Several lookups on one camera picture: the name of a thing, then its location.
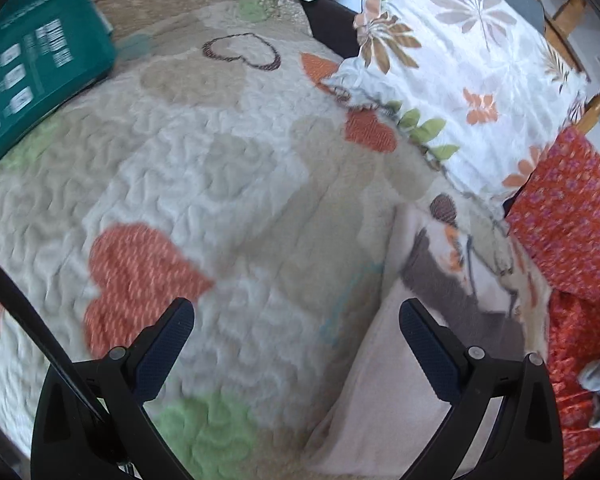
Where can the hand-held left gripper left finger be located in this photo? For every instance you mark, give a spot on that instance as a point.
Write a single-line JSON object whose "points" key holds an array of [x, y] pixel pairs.
{"points": [[165, 350]]}

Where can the teal printed package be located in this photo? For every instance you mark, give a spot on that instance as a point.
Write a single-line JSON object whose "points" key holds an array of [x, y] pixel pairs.
{"points": [[30, 60]]}

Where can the pale pink printed garment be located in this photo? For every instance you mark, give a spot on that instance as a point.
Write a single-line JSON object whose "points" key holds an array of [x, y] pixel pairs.
{"points": [[380, 385]]}

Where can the red floral cloth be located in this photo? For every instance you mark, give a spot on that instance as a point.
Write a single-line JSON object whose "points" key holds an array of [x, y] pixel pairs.
{"points": [[565, 220]]}

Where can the light grey cloth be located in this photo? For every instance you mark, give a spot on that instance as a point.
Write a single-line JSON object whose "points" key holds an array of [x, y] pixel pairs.
{"points": [[597, 380]]}

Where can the heart print quilted blanket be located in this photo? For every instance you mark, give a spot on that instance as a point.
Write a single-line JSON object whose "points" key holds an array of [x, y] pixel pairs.
{"points": [[230, 185]]}

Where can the white floral pillow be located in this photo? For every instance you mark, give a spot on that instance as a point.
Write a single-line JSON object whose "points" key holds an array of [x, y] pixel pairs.
{"points": [[480, 60]]}

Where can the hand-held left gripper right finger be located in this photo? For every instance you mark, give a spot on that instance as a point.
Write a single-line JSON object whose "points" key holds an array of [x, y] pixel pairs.
{"points": [[425, 345]]}

